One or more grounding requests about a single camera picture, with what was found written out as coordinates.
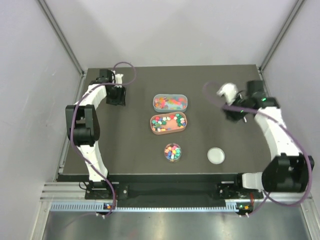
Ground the pink oval candy box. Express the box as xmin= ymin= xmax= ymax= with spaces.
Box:
xmin=149 ymin=111 xmax=188 ymax=135

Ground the white round jar lid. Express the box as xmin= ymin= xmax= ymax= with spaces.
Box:
xmin=207 ymin=147 xmax=225 ymax=165

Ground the clear round glass jar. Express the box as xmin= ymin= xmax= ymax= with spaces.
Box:
xmin=164 ymin=143 xmax=182 ymax=163

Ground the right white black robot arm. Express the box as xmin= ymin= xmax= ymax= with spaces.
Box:
xmin=217 ymin=80 xmax=314 ymax=198

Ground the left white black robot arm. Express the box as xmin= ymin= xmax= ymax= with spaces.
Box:
xmin=65 ymin=69 xmax=126 ymax=199

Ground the clear oval gummy box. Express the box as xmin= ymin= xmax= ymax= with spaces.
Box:
xmin=153 ymin=94 xmax=188 ymax=113

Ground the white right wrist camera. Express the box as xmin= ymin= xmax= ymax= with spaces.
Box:
xmin=216 ymin=83 xmax=239 ymax=106

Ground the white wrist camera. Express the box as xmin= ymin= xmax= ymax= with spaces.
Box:
xmin=216 ymin=83 xmax=239 ymax=106
xmin=111 ymin=70 xmax=124 ymax=88

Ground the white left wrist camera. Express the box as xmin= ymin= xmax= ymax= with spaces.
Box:
xmin=111 ymin=70 xmax=124 ymax=88

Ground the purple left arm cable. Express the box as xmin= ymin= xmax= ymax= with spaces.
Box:
xmin=69 ymin=61 xmax=137 ymax=216

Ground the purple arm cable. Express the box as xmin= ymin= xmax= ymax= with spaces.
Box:
xmin=69 ymin=61 xmax=137 ymax=216
xmin=202 ymin=82 xmax=313 ymax=218

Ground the left aluminium corner post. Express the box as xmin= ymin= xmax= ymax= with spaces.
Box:
xmin=36 ymin=0 xmax=85 ymax=76

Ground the aluminium corner post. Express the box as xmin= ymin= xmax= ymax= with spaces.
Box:
xmin=258 ymin=0 xmax=306 ymax=73
xmin=36 ymin=0 xmax=85 ymax=76

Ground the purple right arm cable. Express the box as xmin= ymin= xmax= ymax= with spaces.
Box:
xmin=202 ymin=82 xmax=313 ymax=218

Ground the grey slotted cable duct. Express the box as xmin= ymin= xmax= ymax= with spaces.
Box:
xmin=50 ymin=201 xmax=250 ymax=213

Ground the right aluminium corner post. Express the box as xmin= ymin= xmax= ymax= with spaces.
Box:
xmin=258 ymin=0 xmax=306 ymax=73

